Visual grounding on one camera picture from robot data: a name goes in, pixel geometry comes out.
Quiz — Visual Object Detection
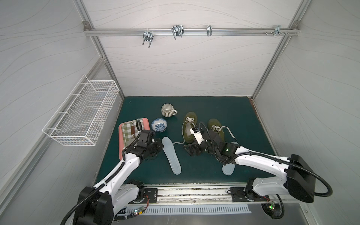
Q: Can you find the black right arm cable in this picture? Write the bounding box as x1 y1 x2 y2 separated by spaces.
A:
198 121 333 197

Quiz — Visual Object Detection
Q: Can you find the green canvas shoe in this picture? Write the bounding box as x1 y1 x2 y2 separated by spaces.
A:
208 119 237 142
173 112 197 144

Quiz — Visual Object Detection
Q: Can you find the metal u-bolt clamp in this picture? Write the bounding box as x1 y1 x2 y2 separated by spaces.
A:
171 25 184 39
142 31 154 48

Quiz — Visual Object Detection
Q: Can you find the white slotted cable duct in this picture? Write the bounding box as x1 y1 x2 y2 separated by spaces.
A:
142 204 251 216

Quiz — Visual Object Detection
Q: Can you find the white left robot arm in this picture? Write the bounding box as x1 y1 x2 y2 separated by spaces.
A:
61 130 164 225

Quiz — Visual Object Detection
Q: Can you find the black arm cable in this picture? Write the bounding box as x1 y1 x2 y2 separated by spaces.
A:
198 121 333 197
60 119 147 225

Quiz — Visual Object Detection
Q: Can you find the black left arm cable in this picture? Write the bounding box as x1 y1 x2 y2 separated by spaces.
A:
60 119 147 225

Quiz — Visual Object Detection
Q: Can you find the pink plastic tray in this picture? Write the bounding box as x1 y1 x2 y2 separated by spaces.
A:
118 120 140 160

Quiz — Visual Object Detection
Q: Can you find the striped ceramic mug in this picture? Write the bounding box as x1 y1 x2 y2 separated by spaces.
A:
161 103 178 118

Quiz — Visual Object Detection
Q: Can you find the white wire basket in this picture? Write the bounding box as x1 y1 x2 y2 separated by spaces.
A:
42 75 119 146

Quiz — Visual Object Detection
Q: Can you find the metal U-bolt clamp middle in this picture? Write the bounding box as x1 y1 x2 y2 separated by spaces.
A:
171 25 184 39

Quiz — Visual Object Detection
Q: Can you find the metal U-bolt clamp left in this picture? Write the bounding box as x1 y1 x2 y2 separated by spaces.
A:
142 31 154 48

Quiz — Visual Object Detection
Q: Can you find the light blue insole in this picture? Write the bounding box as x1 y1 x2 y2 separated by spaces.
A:
162 137 182 175
221 142 240 176

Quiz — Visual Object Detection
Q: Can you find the metal bracket with screws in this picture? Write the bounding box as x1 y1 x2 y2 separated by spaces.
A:
265 25 290 37

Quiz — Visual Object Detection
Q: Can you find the blue floral ceramic bowl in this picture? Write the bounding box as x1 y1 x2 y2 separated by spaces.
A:
151 118 167 133

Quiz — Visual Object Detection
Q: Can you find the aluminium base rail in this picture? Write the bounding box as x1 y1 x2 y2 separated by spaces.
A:
112 183 310 207

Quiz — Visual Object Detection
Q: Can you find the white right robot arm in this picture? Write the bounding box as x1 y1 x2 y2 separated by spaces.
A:
185 128 316 203

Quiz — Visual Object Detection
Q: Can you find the green white checkered cloth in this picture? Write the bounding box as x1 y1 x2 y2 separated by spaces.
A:
119 120 143 150

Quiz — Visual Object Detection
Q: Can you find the aluminium top rail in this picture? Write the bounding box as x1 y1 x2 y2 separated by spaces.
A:
84 26 301 37

